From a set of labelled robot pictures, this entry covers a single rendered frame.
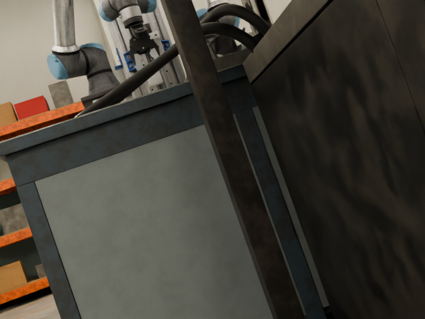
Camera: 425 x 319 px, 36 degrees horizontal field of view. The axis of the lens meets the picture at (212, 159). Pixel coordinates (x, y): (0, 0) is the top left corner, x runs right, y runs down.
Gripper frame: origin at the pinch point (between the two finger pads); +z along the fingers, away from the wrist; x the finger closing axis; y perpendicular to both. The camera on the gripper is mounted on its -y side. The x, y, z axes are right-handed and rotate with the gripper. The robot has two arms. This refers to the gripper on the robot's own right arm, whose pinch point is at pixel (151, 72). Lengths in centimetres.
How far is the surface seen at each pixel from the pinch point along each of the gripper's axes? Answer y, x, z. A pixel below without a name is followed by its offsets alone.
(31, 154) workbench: -47, 44, 20
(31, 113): 483, 81, -92
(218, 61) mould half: -35.7, -16.2, 10.0
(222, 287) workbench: -47, 6, 72
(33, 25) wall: 537, 51, -200
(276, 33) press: -93, -18, 18
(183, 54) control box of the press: -83, 1, 14
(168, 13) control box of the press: -83, 1, 5
